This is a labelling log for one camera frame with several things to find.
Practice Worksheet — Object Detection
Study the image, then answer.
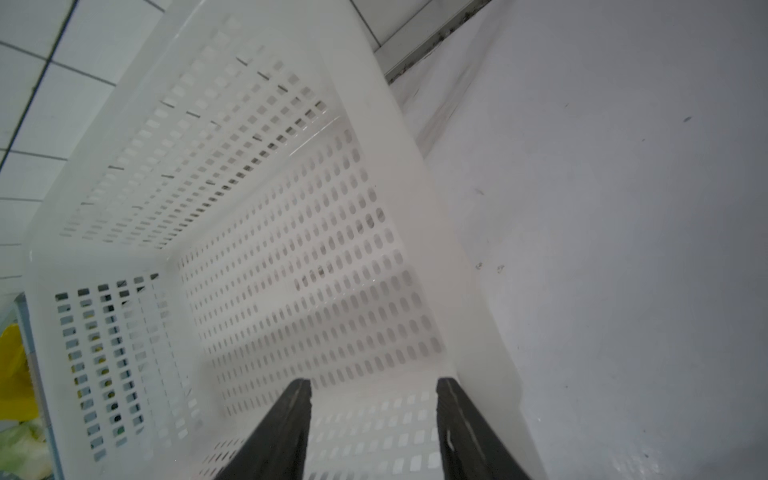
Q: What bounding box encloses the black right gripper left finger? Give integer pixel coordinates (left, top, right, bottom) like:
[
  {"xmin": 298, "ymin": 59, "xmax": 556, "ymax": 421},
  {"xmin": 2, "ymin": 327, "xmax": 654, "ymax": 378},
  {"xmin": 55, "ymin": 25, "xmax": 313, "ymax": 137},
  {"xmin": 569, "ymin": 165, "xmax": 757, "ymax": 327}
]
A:
[{"xmin": 215, "ymin": 378, "xmax": 312, "ymax": 480}]

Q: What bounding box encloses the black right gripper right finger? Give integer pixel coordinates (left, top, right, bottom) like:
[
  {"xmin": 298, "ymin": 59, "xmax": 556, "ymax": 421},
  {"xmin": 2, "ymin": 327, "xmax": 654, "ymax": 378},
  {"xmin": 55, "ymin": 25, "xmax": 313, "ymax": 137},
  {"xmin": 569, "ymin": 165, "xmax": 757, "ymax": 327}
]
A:
[{"xmin": 436, "ymin": 377, "xmax": 531, "ymax": 480}]

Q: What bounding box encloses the white perforated plastic basket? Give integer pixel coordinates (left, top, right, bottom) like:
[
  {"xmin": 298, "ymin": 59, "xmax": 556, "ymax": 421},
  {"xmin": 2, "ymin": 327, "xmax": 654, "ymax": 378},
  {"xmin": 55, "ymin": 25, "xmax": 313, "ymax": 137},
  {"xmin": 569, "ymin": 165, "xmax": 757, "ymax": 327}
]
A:
[{"xmin": 23, "ymin": 1, "xmax": 545, "ymax": 479}]

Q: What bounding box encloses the green napa cabbage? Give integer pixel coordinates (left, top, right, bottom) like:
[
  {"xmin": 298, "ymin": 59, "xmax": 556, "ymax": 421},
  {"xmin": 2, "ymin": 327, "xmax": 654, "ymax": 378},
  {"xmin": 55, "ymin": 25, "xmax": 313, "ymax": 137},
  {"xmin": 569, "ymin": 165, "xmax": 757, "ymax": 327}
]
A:
[{"xmin": 1, "ymin": 419, "xmax": 53, "ymax": 479}]

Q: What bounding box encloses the yellow corn toy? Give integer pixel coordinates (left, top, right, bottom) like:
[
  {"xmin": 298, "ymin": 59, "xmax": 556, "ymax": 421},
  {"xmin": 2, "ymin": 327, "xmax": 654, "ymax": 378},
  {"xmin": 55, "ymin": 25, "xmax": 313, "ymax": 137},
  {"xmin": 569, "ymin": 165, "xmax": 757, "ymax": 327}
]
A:
[{"xmin": 0, "ymin": 324, "xmax": 39, "ymax": 422}]

